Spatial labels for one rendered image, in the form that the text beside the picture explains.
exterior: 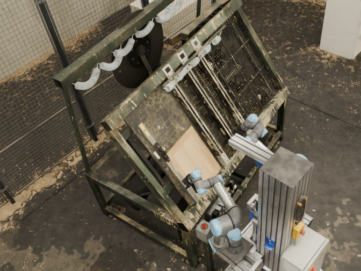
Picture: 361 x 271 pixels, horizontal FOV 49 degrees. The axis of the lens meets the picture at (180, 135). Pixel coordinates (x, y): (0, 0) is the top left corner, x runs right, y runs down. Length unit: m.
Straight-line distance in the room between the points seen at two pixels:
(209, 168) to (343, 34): 3.73
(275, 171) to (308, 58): 4.54
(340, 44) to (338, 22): 0.37
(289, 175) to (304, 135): 3.08
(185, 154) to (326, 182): 2.07
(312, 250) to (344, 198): 1.92
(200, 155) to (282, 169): 1.44
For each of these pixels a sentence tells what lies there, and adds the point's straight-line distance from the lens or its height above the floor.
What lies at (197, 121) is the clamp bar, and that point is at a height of 1.39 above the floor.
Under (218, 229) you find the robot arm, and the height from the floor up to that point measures 1.65.
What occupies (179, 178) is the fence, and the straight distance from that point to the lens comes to 3.70.
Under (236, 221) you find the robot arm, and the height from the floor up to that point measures 1.66.
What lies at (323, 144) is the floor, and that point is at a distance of 5.58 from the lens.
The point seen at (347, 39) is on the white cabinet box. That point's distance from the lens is 6.91.
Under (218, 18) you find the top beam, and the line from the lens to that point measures 4.30.
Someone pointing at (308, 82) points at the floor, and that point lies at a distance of 6.50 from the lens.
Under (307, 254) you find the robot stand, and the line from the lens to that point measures 3.22.
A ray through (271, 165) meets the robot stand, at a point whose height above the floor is 2.03.
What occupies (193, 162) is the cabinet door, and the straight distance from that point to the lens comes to 3.83.
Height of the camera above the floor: 4.06
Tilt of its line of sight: 46 degrees down
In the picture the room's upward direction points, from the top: 10 degrees counter-clockwise
